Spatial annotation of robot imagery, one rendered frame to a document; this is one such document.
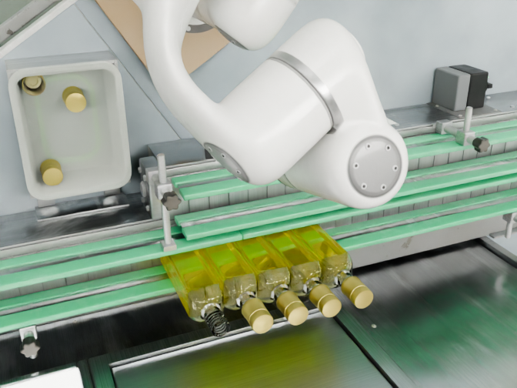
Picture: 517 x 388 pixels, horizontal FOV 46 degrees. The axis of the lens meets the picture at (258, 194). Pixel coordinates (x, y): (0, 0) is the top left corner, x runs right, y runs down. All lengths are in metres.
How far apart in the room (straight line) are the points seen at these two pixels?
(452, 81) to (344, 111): 0.91
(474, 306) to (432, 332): 0.13
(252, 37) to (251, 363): 0.53
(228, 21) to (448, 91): 0.69
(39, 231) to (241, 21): 0.52
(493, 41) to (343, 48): 1.06
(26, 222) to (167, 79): 0.72
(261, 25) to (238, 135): 0.39
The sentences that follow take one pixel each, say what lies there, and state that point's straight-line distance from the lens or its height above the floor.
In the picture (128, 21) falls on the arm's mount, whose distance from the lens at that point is 1.09.
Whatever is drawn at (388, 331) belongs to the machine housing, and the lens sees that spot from 1.19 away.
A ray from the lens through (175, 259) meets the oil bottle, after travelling 1.03.
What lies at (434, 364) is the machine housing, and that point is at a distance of 1.13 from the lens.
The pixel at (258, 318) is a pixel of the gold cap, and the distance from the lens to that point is 0.90.
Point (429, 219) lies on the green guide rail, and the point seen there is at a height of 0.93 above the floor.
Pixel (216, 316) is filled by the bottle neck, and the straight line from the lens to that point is 0.91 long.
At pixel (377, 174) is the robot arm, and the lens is 0.49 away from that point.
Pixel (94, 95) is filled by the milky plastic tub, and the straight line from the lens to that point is 1.11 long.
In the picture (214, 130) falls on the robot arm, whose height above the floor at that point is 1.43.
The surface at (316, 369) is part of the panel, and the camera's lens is 1.04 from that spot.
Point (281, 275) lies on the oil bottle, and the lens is 0.98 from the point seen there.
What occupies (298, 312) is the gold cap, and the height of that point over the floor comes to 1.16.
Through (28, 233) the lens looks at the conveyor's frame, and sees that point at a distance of 1.10.
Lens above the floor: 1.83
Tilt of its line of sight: 57 degrees down
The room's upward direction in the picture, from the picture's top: 136 degrees clockwise
